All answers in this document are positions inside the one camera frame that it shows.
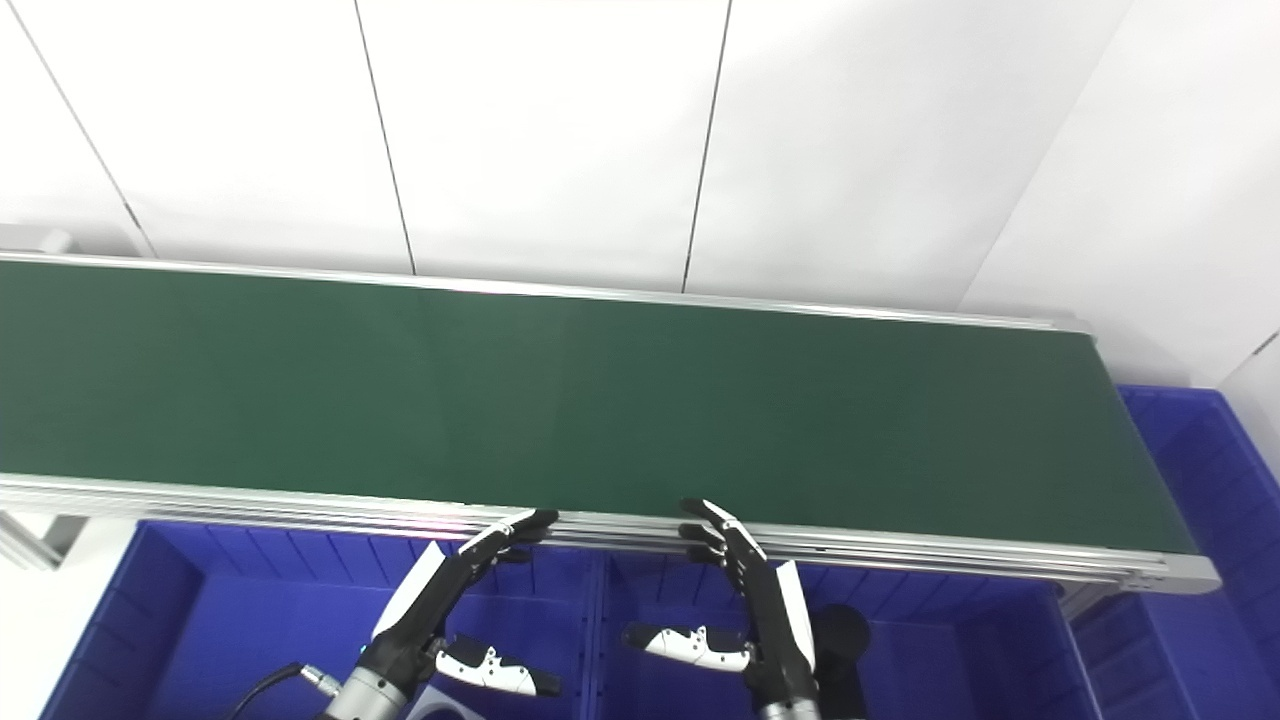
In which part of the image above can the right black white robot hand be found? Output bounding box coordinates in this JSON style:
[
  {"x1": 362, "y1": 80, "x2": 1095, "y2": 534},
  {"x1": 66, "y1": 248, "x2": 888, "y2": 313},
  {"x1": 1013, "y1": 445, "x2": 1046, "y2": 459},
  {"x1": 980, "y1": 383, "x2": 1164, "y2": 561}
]
[{"x1": 622, "y1": 498, "x2": 822, "y2": 707}]

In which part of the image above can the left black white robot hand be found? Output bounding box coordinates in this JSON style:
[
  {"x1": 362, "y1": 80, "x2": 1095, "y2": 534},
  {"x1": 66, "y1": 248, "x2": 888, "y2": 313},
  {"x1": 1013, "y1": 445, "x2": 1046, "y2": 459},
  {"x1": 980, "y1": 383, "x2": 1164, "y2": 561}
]
[{"x1": 362, "y1": 508, "x2": 563, "y2": 699}]

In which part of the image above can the black cylindrical part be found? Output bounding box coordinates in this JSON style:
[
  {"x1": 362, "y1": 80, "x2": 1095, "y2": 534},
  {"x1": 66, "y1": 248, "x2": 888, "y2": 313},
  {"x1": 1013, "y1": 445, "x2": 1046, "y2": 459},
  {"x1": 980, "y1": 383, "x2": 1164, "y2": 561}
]
[{"x1": 812, "y1": 603, "x2": 871, "y2": 720}]

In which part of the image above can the green conveyor belt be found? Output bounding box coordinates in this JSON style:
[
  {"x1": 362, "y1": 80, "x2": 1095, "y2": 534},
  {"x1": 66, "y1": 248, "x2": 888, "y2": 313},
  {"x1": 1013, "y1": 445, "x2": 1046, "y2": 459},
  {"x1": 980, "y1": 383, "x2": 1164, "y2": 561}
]
[
  {"x1": 0, "y1": 228, "x2": 1222, "y2": 599},
  {"x1": 0, "y1": 260, "x2": 1197, "y2": 556}
]

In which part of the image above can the blue plastic bin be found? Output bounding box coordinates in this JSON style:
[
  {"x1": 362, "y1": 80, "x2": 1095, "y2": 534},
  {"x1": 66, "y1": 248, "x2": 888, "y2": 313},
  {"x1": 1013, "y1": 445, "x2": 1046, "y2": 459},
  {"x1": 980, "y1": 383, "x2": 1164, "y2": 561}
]
[
  {"x1": 40, "y1": 518, "x2": 603, "y2": 720},
  {"x1": 1070, "y1": 385, "x2": 1280, "y2": 720},
  {"x1": 590, "y1": 550, "x2": 1103, "y2": 720}
]

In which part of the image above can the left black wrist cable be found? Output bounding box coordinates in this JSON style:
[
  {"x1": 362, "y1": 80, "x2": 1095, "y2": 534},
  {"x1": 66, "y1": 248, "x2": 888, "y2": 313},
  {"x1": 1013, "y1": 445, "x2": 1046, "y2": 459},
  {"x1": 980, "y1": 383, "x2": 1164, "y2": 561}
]
[{"x1": 230, "y1": 662, "x2": 343, "y2": 720}]

